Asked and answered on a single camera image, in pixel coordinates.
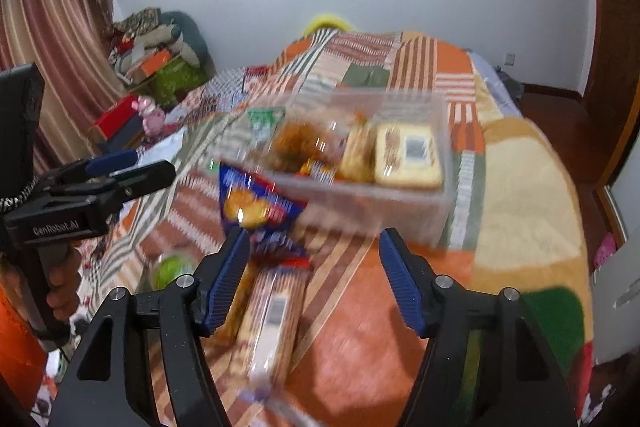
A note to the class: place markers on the green candy packet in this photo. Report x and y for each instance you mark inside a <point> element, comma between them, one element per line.
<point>172,269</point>

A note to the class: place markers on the blue chip bag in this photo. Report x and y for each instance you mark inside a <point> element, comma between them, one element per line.
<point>250,207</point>

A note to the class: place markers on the grey bed sheet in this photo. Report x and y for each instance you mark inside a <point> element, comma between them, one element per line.
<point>492,87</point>

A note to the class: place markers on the red box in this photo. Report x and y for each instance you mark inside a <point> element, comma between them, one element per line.
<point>115,117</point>

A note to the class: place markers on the patterned fabric bag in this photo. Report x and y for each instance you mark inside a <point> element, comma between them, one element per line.
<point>137,22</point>

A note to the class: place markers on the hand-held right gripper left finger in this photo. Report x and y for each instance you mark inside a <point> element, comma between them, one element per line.
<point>230,282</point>

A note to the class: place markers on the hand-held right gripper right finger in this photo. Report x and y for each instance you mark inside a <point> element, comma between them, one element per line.
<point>400,282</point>

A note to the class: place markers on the yellow round object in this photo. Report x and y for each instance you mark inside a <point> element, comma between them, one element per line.
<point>327,22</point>

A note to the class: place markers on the white cloth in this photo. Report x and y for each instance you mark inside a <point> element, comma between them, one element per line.
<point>162,147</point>

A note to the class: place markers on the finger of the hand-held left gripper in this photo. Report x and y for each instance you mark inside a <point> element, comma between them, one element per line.
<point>150,177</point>
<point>112,162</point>

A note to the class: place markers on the orange cardboard box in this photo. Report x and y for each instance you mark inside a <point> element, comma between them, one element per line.
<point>150,66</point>

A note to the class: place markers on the person's left hand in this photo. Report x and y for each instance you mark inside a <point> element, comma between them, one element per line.
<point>62,282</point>

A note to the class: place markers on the white wall outlet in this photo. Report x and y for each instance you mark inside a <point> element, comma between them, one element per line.
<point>510,59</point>

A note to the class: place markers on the long clear cracker packet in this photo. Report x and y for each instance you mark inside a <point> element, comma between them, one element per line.
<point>272,322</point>

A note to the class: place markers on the wooden door frame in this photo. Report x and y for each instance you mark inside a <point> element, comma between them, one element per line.
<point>615,57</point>

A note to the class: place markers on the clear plastic storage box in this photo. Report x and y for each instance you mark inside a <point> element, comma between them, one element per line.
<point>400,212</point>

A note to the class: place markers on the pink plush toy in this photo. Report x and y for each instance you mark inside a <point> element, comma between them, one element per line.
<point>150,117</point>

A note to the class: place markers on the white appliance with stickers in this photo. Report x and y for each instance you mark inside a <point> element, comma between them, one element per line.
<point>620,297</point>

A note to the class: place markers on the checkered patterned cloth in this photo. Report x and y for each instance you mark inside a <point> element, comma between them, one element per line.
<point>225,84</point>

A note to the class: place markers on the clear fried snack packet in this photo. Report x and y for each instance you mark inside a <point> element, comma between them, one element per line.
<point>295,142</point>

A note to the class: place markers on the dark flat box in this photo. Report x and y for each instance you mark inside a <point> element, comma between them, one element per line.
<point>122,137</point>

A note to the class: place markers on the beige sliced cake packet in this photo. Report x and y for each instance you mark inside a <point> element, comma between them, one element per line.
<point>407,157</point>

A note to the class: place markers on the striped brown curtain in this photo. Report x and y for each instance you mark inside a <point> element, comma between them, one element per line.
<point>60,32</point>

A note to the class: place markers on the grey bag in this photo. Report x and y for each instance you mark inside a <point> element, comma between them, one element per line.
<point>510,84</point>

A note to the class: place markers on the pink slipper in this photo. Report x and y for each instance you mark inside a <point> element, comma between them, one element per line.
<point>605,252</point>

